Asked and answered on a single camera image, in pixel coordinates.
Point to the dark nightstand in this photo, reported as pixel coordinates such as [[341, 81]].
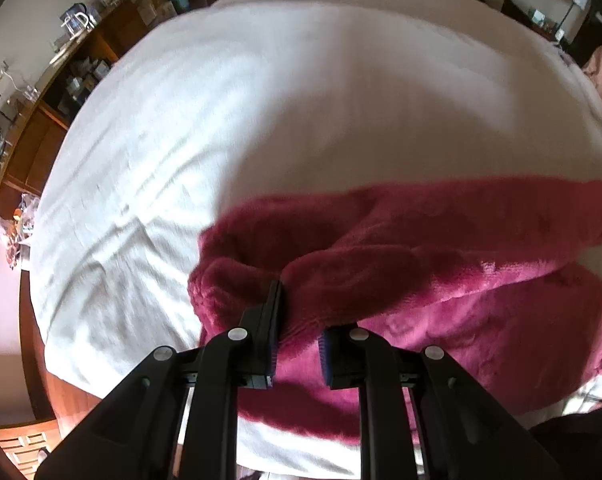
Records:
[[521, 10]]

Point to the white bed blanket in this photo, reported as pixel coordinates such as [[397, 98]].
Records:
[[281, 110]]

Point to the glass kettle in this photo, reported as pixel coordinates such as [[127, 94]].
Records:
[[77, 19]]

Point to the dark cloth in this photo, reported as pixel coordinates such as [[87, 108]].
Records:
[[571, 440]]

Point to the clear plastic bag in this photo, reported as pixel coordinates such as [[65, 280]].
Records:
[[16, 230]]

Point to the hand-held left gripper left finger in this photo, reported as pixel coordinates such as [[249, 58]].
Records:
[[270, 355]]

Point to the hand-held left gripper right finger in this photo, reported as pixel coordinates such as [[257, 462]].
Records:
[[326, 360]]

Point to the crimson fleece blanket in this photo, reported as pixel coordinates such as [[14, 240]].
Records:
[[431, 270]]

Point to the wooden lattice cabinet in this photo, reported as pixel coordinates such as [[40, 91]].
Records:
[[26, 445]]

